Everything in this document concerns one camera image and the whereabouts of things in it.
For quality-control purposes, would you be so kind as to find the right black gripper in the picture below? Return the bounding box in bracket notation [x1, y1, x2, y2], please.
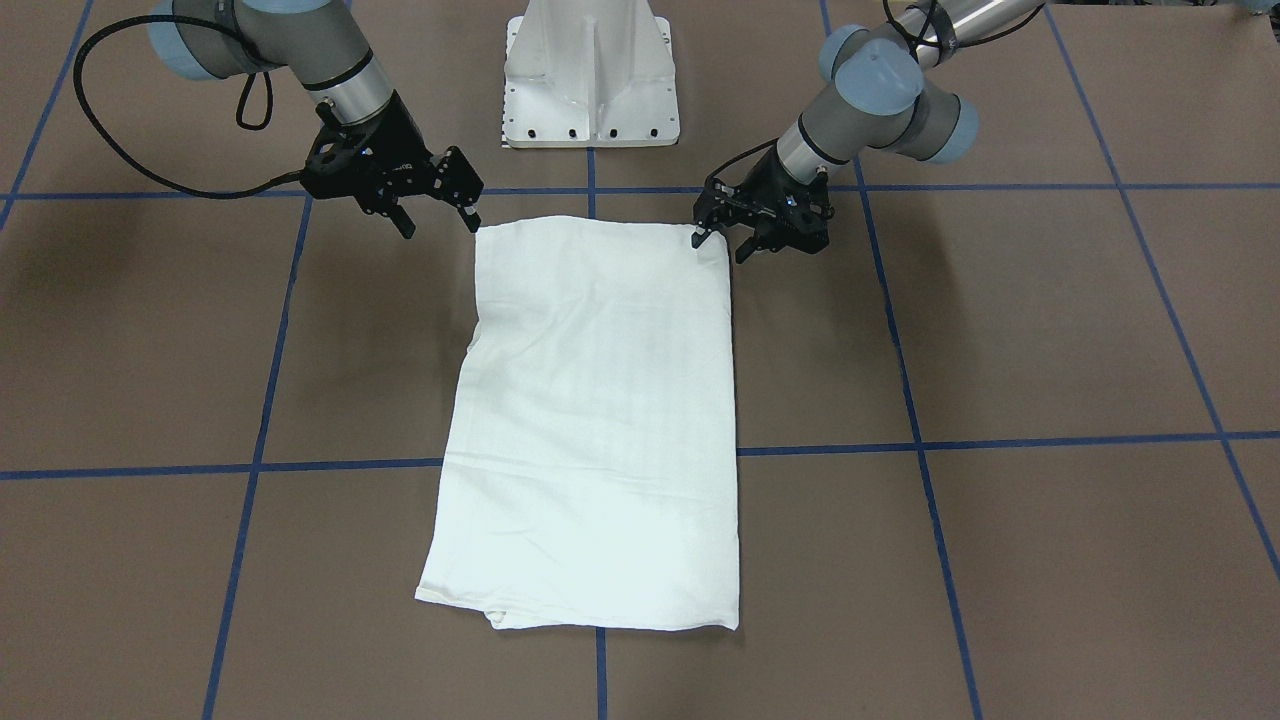
[300, 92, 484, 240]

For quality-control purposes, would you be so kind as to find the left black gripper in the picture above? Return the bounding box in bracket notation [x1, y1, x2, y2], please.
[690, 149, 833, 265]

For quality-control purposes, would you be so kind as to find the white long-sleeve printed shirt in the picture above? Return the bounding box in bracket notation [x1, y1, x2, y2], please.
[415, 217, 740, 632]

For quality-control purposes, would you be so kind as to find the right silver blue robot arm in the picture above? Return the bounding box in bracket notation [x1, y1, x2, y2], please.
[148, 1, 484, 238]

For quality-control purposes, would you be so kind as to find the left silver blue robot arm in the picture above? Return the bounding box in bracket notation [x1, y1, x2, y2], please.
[691, 1, 1042, 263]

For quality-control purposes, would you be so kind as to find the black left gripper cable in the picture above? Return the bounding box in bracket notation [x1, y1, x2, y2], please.
[700, 135, 786, 196]

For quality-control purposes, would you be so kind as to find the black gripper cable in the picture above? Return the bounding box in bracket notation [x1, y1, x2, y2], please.
[700, 135, 786, 196]
[72, 15, 306, 201]

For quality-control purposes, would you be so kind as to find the white camera mast pedestal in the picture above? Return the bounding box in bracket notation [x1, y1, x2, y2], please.
[500, 1, 681, 149]

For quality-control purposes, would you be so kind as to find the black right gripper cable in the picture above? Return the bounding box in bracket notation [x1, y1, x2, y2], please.
[72, 15, 306, 201]

